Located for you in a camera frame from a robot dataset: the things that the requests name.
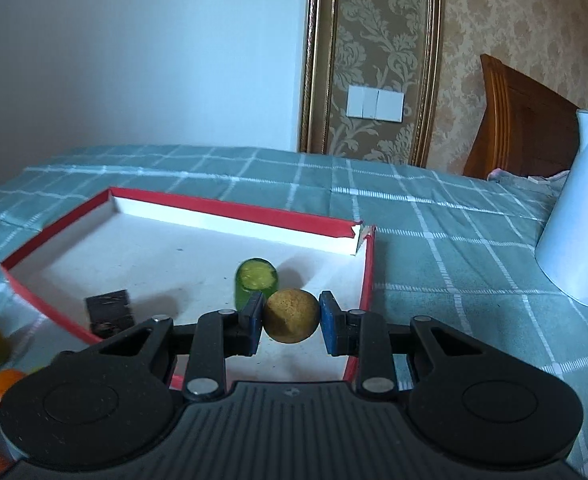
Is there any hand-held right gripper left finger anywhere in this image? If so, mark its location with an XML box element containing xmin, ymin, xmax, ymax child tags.
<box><xmin>94</xmin><ymin>292</ymin><xmax>267</xmax><ymax>402</ymax></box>

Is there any white kettle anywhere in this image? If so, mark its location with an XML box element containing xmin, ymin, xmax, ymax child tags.
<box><xmin>534</xmin><ymin>104</ymin><xmax>588</xmax><ymax>309</ymax></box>

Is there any brown kiwi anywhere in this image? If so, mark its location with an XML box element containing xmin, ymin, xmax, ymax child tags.
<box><xmin>264</xmin><ymin>287</ymin><xmax>321</xmax><ymax>345</ymax></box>

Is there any red cardboard box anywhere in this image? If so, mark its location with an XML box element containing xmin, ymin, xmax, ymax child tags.
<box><xmin>0</xmin><ymin>187</ymin><xmax>377</xmax><ymax>391</ymax></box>

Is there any green cucumber piece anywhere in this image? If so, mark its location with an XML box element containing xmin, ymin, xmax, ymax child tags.
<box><xmin>234</xmin><ymin>257</ymin><xmax>280</xmax><ymax>311</ymax></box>

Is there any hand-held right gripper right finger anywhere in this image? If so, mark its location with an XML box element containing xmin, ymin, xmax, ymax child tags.
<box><xmin>318</xmin><ymin>290</ymin><xmax>481</xmax><ymax>402</ymax></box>

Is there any wooden headboard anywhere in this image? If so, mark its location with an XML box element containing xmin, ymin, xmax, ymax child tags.
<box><xmin>461</xmin><ymin>53</ymin><xmax>582</xmax><ymax>181</ymax></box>

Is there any dark eggplant piece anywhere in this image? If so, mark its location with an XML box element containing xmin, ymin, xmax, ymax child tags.
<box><xmin>85</xmin><ymin>290</ymin><xmax>137</xmax><ymax>337</ymax></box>

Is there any white wall switch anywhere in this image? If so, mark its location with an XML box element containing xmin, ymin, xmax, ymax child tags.
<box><xmin>346</xmin><ymin>85</ymin><xmax>404</xmax><ymax>123</ymax></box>

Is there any gold decorative wall frame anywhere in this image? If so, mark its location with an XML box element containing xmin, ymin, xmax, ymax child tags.
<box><xmin>298</xmin><ymin>0</ymin><xmax>445</xmax><ymax>168</ymax></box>

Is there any pink white cloth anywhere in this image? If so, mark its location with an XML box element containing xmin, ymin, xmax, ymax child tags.
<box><xmin>486</xmin><ymin>167</ymin><xmax>570</xmax><ymax>193</ymax></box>

